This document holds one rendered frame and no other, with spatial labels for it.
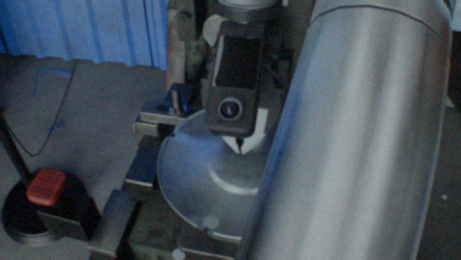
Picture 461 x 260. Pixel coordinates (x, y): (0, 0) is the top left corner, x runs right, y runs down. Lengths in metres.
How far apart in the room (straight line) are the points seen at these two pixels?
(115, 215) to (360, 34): 0.66
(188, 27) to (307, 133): 0.38
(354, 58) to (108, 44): 2.13
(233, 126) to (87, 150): 1.52
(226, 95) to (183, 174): 0.29
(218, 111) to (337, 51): 0.21
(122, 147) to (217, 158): 1.19
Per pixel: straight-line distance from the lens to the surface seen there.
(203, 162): 0.64
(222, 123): 0.35
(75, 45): 2.38
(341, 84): 0.16
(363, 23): 0.17
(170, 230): 0.73
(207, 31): 0.53
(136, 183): 0.73
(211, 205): 0.59
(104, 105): 2.04
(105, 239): 0.75
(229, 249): 0.55
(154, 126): 0.78
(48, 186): 0.70
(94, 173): 1.73
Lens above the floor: 1.26
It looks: 44 degrees down
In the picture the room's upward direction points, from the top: straight up
